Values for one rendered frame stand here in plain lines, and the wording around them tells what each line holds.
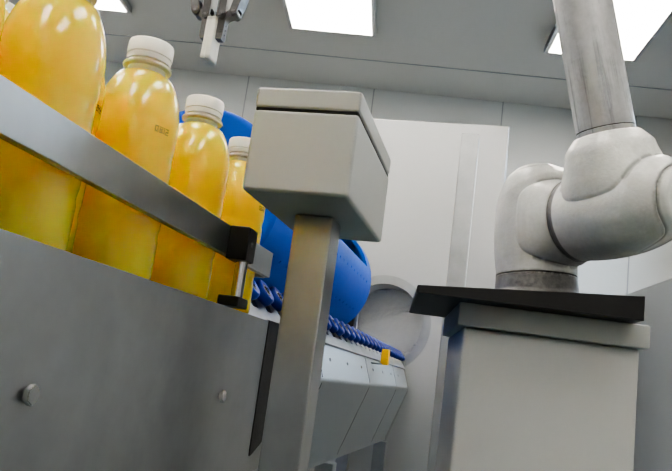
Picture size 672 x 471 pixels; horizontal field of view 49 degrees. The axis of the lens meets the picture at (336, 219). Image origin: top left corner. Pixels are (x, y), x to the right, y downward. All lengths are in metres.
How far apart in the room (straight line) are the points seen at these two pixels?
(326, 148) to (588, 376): 0.79
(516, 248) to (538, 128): 5.33
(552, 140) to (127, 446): 6.28
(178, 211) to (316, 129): 0.14
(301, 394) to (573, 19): 0.90
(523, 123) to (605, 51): 5.36
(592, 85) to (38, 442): 1.10
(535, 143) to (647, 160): 5.40
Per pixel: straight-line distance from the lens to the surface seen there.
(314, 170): 0.66
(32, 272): 0.43
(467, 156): 2.50
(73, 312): 0.47
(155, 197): 0.59
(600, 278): 6.52
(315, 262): 0.72
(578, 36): 1.38
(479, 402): 1.29
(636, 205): 1.26
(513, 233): 1.42
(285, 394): 0.71
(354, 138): 0.66
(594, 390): 1.33
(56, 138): 0.48
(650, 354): 3.57
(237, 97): 6.82
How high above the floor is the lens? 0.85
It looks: 12 degrees up
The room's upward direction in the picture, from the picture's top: 8 degrees clockwise
